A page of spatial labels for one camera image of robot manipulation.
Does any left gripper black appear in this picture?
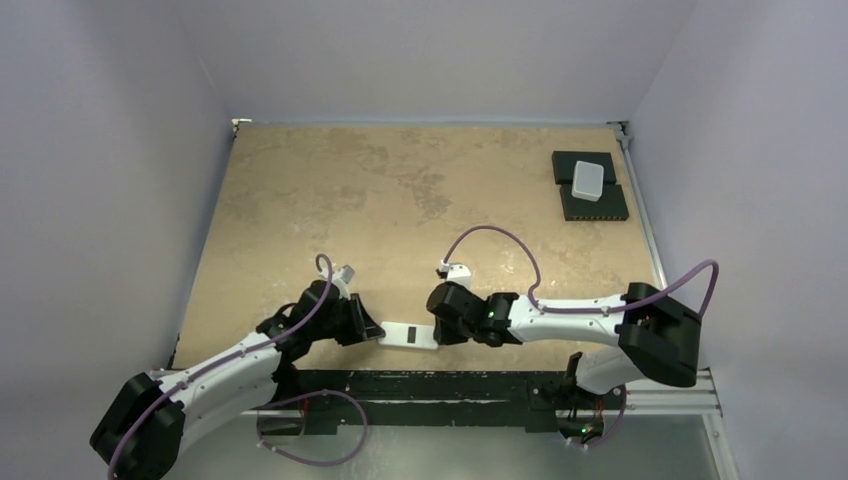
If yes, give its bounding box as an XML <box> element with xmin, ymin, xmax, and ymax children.
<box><xmin>311</xmin><ymin>293</ymin><xmax>383</xmax><ymax>347</ymax></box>

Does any white remote control red face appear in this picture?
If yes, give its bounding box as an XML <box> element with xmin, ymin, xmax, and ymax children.
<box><xmin>378</xmin><ymin>322</ymin><xmax>439</xmax><ymax>350</ymax></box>

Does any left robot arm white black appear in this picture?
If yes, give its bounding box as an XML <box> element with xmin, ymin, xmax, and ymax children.
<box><xmin>89</xmin><ymin>280</ymin><xmax>385</xmax><ymax>479</ymax></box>

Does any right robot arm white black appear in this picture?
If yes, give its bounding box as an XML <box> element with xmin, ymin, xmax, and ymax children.
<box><xmin>426</xmin><ymin>281</ymin><xmax>702</xmax><ymax>407</ymax></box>

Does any black tray rear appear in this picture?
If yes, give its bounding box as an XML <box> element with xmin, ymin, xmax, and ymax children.
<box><xmin>551</xmin><ymin>150</ymin><xmax>617</xmax><ymax>186</ymax></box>

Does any black tray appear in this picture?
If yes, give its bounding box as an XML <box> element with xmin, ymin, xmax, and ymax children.
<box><xmin>559</xmin><ymin>184</ymin><xmax>629</xmax><ymax>221</ymax></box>
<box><xmin>551</xmin><ymin>150</ymin><xmax>617</xmax><ymax>186</ymax></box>

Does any black tray front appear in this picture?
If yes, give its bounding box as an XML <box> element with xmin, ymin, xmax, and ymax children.
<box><xmin>559</xmin><ymin>184</ymin><xmax>629</xmax><ymax>221</ymax></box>

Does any white plastic box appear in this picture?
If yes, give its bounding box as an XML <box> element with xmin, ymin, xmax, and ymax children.
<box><xmin>571</xmin><ymin>161</ymin><xmax>605</xmax><ymax>202</ymax></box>

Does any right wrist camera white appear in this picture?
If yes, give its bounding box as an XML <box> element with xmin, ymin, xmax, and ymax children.
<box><xmin>436</xmin><ymin>262</ymin><xmax>473</xmax><ymax>290</ymax></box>

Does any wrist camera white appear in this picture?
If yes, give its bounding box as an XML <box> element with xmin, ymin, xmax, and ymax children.
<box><xmin>436</xmin><ymin>262</ymin><xmax>473</xmax><ymax>290</ymax></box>
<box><xmin>328</xmin><ymin>265</ymin><xmax>355</xmax><ymax>300</ymax></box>

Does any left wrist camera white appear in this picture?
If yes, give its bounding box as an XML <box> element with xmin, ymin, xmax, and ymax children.
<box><xmin>328</xmin><ymin>265</ymin><xmax>355</xmax><ymax>300</ymax></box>

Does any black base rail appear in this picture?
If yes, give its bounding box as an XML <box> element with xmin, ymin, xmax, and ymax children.
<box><xmin>272</xmin><ymin>370</ymin><xmax>589</xmax><ymax>435</ymax></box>

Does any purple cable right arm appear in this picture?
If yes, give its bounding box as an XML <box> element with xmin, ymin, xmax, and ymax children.
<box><xmin>442</xmin><ymin>225</ymin><xmax>721</xmax><ymax>319</ymax></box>

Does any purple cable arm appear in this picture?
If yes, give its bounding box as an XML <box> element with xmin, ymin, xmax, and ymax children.
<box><xmin>107</xmin><ymin>252</ymin><xmax>335</xmax><ymax>480</ymax></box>
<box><xmin>442</xmin><ymin>225</ymin><xmax>721</xmax><ymax>319</ymax></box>

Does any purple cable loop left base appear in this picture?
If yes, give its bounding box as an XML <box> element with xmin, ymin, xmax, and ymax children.
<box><xmin>255</xmin><ymin>389</ymin><xmax>370</xmax><ymax>468</ymax></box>

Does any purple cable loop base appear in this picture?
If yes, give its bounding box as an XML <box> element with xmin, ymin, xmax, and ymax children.
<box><xmin>255</xmin><ymin>389</ymin><xmax>370</xmax><ymax>468</ymax></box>
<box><xmin>558</xmin><ymin>385</ymin><xmax>628</xmax><ymax>453</ymax></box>

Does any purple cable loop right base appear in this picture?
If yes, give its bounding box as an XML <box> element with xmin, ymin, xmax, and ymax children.
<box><xmin>558</xmin><ymin>385</ymin><xmax>628</xmax><ymax>453</ymax></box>

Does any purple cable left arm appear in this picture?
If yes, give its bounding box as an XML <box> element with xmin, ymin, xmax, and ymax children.
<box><xmin>107</xmin><ymin>252</ymin><xmax>335</xmax><ymax>480</ymax></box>

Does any aluminium frame rail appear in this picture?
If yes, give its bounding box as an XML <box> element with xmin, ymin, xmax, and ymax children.
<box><xmin>170</xmin><ymin>123</ymin><xmax>729</xmax><ymax>479</ymax></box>

